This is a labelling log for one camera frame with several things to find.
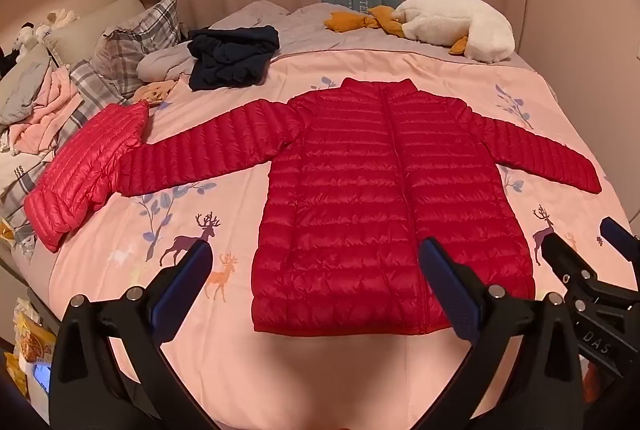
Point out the yellow snack packet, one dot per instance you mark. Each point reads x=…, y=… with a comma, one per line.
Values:
x=32, y=335

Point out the navy fleece garment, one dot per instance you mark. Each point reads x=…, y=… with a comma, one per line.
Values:
x=230, y=58

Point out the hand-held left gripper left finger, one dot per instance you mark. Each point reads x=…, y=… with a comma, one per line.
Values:
x=186, y=281

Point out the pink deer print quilt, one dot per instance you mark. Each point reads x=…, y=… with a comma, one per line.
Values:
x=210, y=220

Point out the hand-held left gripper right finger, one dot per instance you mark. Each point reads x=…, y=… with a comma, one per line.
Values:
x=449, y=289

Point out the grey bed sheet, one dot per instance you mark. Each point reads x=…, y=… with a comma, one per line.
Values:
x=305, y=28

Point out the white goose plush toy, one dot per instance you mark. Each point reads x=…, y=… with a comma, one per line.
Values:
x=460, y=28

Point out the light pink garment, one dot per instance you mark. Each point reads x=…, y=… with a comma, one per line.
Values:
x=42, y=110

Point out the grey garment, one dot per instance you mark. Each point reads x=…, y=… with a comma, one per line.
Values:
x=162, y=64

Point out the red down jacket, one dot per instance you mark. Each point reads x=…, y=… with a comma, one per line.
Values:
x=380, y=190

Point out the small plush toys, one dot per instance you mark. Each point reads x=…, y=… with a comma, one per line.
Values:
x=35, y=33

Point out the pink folded down jacket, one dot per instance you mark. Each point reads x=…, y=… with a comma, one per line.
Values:
x=80, y=165

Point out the peach cloth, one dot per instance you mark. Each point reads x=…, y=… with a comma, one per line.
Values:
x=156, y=91

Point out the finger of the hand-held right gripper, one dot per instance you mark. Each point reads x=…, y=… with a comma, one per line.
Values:
x=570, y=265
x=622, y=240

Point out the grey plaid pillow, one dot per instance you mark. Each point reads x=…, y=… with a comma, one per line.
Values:
x=137, y=35
x=87, y=90

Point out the white printed cloth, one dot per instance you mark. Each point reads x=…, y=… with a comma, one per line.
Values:
x=17, y=180

